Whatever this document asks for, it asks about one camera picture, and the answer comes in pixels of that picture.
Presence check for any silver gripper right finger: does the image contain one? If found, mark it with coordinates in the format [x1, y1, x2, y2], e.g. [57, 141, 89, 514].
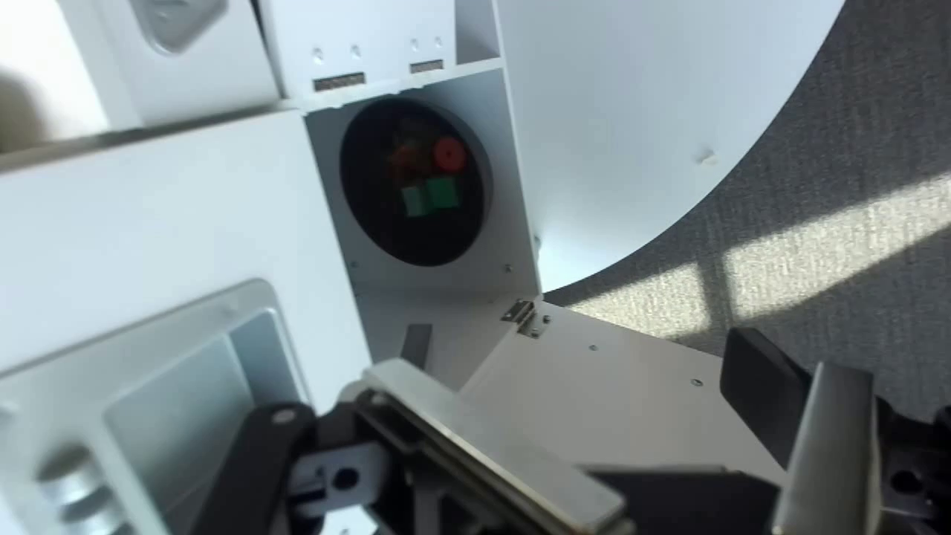
[719, 327, 886, 535]

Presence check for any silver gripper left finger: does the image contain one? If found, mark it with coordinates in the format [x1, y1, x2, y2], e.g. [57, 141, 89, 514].
[355, 322, 636, 535]

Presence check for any white door with ice dispenser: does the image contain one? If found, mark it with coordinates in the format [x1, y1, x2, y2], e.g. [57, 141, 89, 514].
[0, 108, 375, 535]

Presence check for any white cabinet door black handle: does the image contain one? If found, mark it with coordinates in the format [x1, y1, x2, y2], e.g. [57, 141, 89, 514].
[251, 0, 504, 104]

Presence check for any white toy kitchen body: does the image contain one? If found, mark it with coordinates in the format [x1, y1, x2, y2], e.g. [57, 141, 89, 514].
[0, 0, 547, 535]

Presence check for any black round dish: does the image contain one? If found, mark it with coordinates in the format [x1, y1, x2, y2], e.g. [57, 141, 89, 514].
[334, 92, 490, 270]

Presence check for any green block toy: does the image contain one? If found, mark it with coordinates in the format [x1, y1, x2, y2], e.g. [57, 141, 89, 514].
[397, 184, 430, 220]
[425, 175, 462, 214]

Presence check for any red round toy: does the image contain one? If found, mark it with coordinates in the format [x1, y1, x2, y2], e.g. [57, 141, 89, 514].
[430, 135, 473, 178]

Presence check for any dark red toy piece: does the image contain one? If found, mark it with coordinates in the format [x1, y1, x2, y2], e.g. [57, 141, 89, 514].
[386, 138, 430, 183]

